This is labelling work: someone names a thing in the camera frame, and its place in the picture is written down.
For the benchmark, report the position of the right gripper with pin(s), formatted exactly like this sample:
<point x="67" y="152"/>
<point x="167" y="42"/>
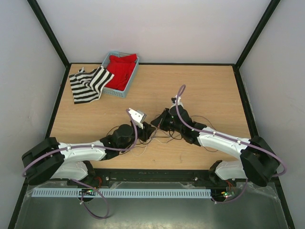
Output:
<point x="159" y="121"/>

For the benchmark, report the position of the red cloth in basket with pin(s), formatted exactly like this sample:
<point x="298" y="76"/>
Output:
<point x="121" y="68"/>

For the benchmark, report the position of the black white striped cloth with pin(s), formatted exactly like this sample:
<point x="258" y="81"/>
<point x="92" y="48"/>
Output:
<point x="87" y="87"/>

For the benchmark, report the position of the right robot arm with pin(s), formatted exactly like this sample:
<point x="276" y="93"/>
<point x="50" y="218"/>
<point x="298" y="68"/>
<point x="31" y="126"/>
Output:
<point x="254" y="157"/>

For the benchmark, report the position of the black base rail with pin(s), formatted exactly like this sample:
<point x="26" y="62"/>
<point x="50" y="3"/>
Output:
<point x="197" y="178"/>

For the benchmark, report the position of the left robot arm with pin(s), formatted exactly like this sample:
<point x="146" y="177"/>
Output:
<point x="53" y="160"/>

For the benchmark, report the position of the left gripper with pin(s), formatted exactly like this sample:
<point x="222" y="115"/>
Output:
<point x="147" y="132"/>

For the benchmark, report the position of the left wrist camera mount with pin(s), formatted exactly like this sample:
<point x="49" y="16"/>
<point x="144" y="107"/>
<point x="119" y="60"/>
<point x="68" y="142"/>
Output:
<point x="137" y="116"/>

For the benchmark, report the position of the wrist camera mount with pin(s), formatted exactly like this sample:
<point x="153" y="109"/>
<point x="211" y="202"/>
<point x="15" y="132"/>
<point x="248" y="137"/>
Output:
<point x="137" y="116"/>
<point x="176" y="100"/>

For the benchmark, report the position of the light blue plastic basket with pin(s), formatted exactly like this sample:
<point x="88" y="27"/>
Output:
<point x="114" y="92"/>

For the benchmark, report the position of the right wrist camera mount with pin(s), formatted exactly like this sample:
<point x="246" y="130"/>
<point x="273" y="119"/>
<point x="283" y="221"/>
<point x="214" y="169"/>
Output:
<point x="176" y="100"/>

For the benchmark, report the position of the light blue cable duct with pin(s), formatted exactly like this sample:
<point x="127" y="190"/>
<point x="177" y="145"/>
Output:
<point x="121" y="193"/>

